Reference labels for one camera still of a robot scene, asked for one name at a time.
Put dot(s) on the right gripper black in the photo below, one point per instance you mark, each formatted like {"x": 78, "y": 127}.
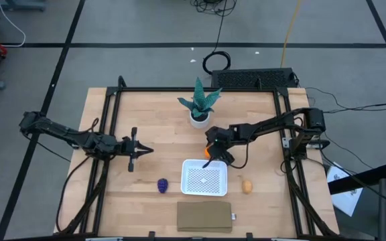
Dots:
{"x": 220, "y": 139}

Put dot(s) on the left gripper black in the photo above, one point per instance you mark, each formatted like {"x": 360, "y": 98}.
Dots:
{"x": 126, "y": 146}

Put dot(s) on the small orange fruit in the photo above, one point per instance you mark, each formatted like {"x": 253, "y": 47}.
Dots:
{"x": 207, "y": 153}

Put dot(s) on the white perforated plastic basket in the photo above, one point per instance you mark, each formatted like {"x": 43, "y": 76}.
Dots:
{"x": 203, "y": 180}

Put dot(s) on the tan toy potato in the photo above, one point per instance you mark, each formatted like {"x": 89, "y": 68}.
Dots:
{"x": 247, "y": 186}

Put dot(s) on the purple toy grape bunch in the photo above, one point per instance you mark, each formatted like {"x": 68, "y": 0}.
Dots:
{"x": 162, "y": 185}

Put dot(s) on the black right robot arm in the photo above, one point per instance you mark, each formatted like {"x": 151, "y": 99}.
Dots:
{"x": 263, "y": 127}

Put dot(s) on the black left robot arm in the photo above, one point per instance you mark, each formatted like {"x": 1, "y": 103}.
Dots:
{"x": 62, "y": 131}

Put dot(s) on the green plant in white pot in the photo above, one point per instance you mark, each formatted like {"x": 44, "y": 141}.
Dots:
{"x": 199, "y": 103}

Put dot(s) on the black perforated computer case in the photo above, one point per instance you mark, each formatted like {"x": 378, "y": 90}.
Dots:
{"x": 253, "y": 78}

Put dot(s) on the white printed paper sheet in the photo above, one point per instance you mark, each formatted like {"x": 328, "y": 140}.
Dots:
{"x": 345, "y": 201}

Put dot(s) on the black beam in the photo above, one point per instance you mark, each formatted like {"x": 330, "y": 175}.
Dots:
{"x": 360, "y": 177}

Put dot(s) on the black metal table frame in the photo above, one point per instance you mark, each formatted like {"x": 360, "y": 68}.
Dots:
{"x": 196, "y": 89}

